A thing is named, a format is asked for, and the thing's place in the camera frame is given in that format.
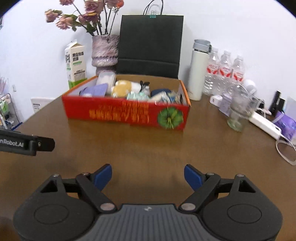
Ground red cardboard box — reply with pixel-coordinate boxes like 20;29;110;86
62;74;191;130

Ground beige tape roll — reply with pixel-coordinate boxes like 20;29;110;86
148;91;171;103

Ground yellow white plush toy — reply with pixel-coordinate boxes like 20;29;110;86
111;80;141;98

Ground water bottle left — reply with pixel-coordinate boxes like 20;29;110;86
203;48;219;95

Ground white thermos bottle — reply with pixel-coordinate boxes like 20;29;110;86
187;39;212;101

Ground dried pink flowers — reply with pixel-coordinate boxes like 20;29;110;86
45;0;125;37

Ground purple tissue pack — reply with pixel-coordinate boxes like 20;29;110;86
273;111;296;141

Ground white wall box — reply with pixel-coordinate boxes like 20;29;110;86
31;97;55;113

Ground white power strip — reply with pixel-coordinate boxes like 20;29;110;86
249;112;281;140

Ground black paper bag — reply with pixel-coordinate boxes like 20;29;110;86
116;1;184;79

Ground clear glass cup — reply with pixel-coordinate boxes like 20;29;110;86
227;84;260;132

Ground purple ceramic vase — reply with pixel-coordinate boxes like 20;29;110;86
91;35;119;76

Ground white cable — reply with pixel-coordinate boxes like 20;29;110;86
275;136;296;166

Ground iridescent mesh ball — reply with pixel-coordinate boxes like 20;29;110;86
126;91;149;101

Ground water bottle middle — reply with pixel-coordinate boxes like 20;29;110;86
217;51;232;94

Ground purple knitted cloth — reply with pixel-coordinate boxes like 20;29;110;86
79;83;108;97

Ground milk carton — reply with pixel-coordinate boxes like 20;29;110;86
65;40;87;89

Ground navy blue pouch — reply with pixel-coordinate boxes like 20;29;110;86
150;88;171;97

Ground water bottle right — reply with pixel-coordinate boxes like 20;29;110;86
231;55;245;82

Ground white power adapter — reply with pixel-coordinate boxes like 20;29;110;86
209;95;223;108

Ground water bottle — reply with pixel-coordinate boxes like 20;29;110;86
231;55;245;82
203;48;219;95
217;51;232;94

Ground translucent plastic box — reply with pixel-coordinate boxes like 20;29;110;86
96;71;116;92

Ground metal wire rack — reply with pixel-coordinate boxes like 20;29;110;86
0;93;21;131

